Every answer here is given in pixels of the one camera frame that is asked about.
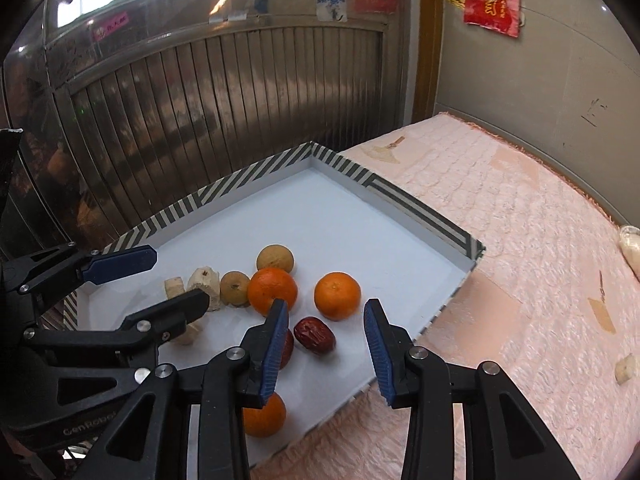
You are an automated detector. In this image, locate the wooden door frame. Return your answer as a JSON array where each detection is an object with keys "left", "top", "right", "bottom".
[{"left": 400, "top": 0, "right": 446, "bottom": 126}]

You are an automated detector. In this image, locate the blue and white paper sticker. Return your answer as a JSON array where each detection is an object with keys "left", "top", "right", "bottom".
[{"left": 316, "top": 0, "right": 348, "bottom": 23}]

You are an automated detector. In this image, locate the orange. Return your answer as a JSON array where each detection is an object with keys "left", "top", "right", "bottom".
[
  {"left": 314, "top": 271, "right": 362, "bottom": 322},
  {"left": 247, "top": 267, "right": 299, "bottom": 317},
  {"left": 242, "top": 391, "right": 287, "bottom": 438}
]

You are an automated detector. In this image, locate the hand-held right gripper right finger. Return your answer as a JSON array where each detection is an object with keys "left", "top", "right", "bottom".
[{"left": 363, "top": 298, "right": 563, "bottom": 480}]

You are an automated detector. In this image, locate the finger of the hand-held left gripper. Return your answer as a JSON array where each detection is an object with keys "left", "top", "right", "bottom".
[
  {"left": 22, "top": 289, "right": 211, "bottom": 386},
  {"left": 15, "top": 242, "right": 158, "bottom": 311}
]

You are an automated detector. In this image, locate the pink label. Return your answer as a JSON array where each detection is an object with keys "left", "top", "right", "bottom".
[{"left": 91, "top": 12, "right": 131, "bottom": 43}]

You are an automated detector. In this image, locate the pink quilted bedspread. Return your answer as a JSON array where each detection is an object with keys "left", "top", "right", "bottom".
[{"left": 250, "top": 112, "right": 640, "bottom": 480}]

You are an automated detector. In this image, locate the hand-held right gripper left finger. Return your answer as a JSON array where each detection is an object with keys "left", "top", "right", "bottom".
[{"left": 82, "top": 299, "right": 291, "bottom": 480}]

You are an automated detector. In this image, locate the white tray with striped rim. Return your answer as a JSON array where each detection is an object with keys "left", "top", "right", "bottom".
[{"left": 62, "top": 141, "right": 486, "bottom": 471}]

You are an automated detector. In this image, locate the slatted metal door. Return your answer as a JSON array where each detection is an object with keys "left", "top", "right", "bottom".
[{"left": 0, "top": 0, "right": 416, "bottom": 286}]

